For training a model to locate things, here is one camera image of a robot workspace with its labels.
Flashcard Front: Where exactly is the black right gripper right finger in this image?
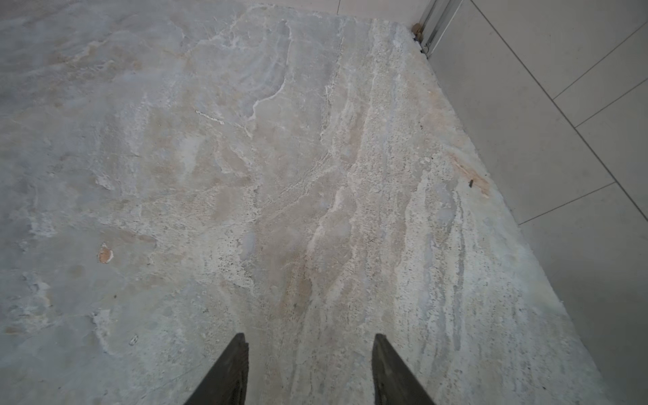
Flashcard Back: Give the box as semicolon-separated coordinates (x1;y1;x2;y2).
371;333;435;405

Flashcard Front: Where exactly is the aluminium corner post right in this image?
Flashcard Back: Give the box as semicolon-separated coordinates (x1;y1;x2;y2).
416;0;463;58

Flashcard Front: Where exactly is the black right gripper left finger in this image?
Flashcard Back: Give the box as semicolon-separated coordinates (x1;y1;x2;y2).
185;333;249;405

